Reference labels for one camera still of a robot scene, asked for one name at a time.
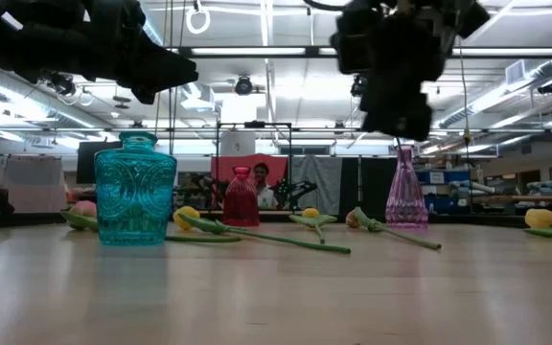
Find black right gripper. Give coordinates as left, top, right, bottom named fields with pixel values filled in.
left=359, top=9, right=452, bottom=143

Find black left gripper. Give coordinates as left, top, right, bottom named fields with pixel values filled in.
left=81, top=0, right=199, bottom=105

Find pink artificial tulip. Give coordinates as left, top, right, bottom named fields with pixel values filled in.
left=345, top=206, right=443, bottom=252
left=59, top=199, right=242, bottom=244

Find purple ribbed glass vase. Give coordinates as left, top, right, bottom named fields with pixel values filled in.
left=384, top=142, right=429, bottom=229

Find teal embossed glass vase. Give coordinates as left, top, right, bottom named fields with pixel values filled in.
left=94, top=130, right=178, bottom=247

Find red glass vase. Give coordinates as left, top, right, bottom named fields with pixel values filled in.
left=221, top=166, right=262, bottom=228

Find black ceiling spotlight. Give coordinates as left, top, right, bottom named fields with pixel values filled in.
left=235, top=75, right=254, bottom=96

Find grey cloth backdrop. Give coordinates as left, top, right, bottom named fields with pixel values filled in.
left=287, top=155, right=343, bottom=216

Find black overhead beam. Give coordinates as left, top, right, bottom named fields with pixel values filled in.
left=174, top=46, right=552, bottom=59

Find black monitor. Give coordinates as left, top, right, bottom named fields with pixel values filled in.
left=76, top=141, right=124, bottom=185

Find blue storage bins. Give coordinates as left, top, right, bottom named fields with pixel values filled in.
left=414, top=168, right=472, bottom=216

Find red cloth backdrop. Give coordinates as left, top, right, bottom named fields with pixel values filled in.
left=210, top=153, right=289, bottom=193

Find person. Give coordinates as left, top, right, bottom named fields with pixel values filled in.
left=251, top=162, right=278, bottom=211

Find pale pink board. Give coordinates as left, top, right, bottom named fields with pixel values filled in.
left=5, top=155, right=68, bottom=214

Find wooden background table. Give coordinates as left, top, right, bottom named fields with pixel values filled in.
left=471, top=194, right=552, bottom=203

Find white cable loop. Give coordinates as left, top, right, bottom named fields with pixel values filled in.
left=185, top=4, right=212, bottom=35

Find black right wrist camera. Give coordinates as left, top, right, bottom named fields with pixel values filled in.
left=331, top=9, right=376, bottom=76

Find black stand frame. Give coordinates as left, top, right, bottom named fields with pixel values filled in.
left=215, top=121, right=294, bottom=212

